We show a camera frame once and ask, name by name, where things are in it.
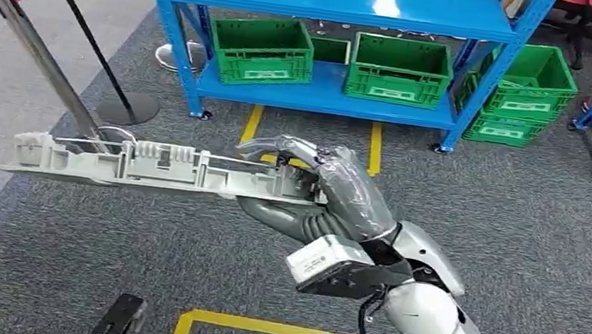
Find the silver plastic hubcap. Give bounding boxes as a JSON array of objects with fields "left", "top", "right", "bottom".
[{"left": 0, "top": 122, "right": 334, "bottom": 214}]

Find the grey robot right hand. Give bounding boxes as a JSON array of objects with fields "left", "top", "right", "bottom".
[{"left": 224, "top": 128, "right": 409, "bottom": 257}]

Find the black stanchion with base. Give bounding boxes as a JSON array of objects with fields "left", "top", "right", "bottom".
[{"left": 2, "top": 0, "right": 174, "bottom": 131}]

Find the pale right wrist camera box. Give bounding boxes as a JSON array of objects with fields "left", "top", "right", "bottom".
[{"left": 281, "top": 228, "right": 419, "bottom": 308}]

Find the dark stanchion with chrome base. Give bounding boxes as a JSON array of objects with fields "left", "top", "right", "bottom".
[{"left": 144, "top": 0, "right": 215, "bottom": 78}]

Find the black office chair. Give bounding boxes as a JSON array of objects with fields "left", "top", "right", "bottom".
[{"left": 534, "top": 0, "right": 592, "bottom": 73}]

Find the green plastic crate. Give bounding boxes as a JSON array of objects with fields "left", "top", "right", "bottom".
[
  {"left": 341, "top": 30, "right": 458, "bottom": 112},
  {"left": 448, "top": 69, "right": 556, "bottom": 152},
  {"left": 202, "top": 8, "right": 320, "bottom": 96},
  {"left": 471, "top": 36, "right": 584, "bottom": 129}
]

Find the blue metal shelf rack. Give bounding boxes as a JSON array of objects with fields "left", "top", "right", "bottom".
[{"left": 117, "top": 0, "right": 559, "bottom": 165}]

